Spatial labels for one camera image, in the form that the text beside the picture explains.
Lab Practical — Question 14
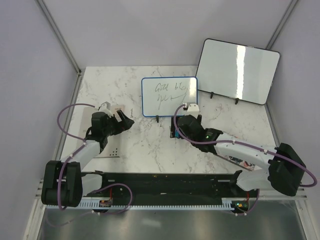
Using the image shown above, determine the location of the colourful Little Women book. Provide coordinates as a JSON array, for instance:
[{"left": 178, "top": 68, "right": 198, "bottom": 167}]
[{"left": 214, "top": 134, "right": 256, "bottom": 173}]

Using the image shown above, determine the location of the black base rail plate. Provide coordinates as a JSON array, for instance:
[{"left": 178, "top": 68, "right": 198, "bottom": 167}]
[{"left": 79, "top": 171, "right": 260, "bottom": 207}]

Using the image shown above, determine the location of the white slotted cable duct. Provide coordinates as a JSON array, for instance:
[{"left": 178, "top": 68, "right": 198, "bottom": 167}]
[{"left": 46, "top": 197, "right": 248, "bottom": 211}]

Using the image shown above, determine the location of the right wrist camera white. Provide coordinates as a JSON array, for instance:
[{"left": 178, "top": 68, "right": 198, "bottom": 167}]
[{"left": 185, "top": 102, "right": 200, "bottom": 113}]

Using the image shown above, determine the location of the blue heart-shaped eraser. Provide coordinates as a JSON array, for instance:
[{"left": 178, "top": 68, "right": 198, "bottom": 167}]
[{"left": 174, "top": 129, "right": 180, "bottom": 139}]

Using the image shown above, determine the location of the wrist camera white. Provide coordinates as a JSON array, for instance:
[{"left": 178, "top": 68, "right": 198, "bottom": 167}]
[
  {"left": 98, "top": 101, "right": 113, "bottom": 118},
  {"left": 185, "top": 102, "right": 200, "bottom": 113}
]

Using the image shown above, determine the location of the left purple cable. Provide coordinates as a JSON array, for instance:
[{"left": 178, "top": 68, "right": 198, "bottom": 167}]
[{"left": 46, "top": 102, "right": 133, "bottom": 227}]

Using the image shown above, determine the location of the white paper sheet with dots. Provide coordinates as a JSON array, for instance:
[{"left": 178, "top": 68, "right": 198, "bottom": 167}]
[{"left": 77, "top": 104, "right": 125, "bottom": 158}]

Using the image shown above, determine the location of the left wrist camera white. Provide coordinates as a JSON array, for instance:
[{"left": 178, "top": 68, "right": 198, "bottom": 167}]
[{"left": 98, "top": 101, "right": 113, "bottom": 118}]

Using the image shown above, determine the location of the aluminium frame rail front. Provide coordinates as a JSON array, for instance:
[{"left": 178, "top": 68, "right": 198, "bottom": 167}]
[{"left": 35, "top": 179, "right": 307, "bottom": 201}]

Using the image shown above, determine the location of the large black-framed whiteboard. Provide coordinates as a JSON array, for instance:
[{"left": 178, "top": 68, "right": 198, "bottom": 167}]
[{"left": 196, "top": 38, "right": 281, "bottom": 105}]

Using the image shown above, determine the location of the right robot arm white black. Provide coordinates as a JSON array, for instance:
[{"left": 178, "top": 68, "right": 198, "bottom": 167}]
[{"left": 171, "top": 115, "right": 306, "bottom": 197}]

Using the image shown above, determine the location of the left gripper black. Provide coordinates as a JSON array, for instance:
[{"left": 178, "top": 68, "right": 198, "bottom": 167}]
[{"left": 103, "top": 110, "right": 134, "bottom": 137}]

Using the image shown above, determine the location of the small blue-framed whiteboard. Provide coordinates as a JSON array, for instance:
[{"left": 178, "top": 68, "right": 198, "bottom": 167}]
[{"left": 141, "top": 76, "right": 198, "bottom": 117}]

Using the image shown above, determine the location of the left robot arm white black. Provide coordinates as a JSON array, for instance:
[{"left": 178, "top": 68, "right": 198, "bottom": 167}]
[{"left": 41, "top": 110, "right": 135, "bottom": 210}]

